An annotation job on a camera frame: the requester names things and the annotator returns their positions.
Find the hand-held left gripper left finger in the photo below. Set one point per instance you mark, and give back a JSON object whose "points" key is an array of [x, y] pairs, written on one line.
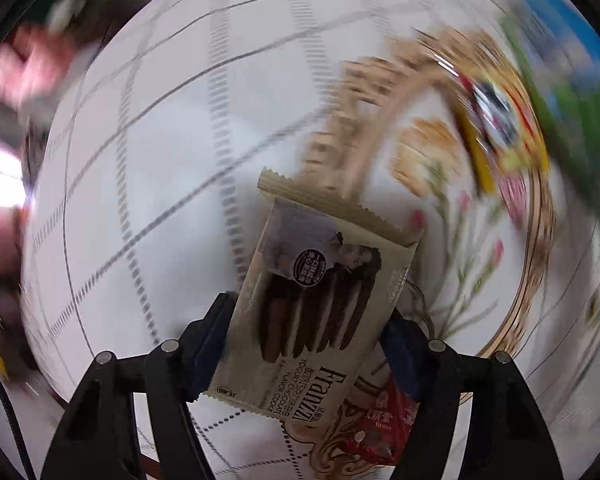
{"points": [[205, 355]]}

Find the yellow panda snack packet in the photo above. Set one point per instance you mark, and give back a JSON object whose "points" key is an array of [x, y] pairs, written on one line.
{"points": [[500, 110]]}

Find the white quilted floral bedcover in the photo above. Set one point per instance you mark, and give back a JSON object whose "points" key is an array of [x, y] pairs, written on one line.
{"points": [[155, 160]]}

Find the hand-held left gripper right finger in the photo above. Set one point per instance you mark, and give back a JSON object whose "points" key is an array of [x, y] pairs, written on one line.
{"points": [[405, 365]]}

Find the beige cookie packet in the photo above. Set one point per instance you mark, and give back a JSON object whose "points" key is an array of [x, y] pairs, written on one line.
{"points": [[320, 280]]}

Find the small red snack packet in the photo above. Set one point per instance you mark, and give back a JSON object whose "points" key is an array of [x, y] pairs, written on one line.
{"points": [[380, 425]]}

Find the blue and green package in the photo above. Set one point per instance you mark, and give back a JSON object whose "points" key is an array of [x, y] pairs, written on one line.
{"points": [[575, 85]]}

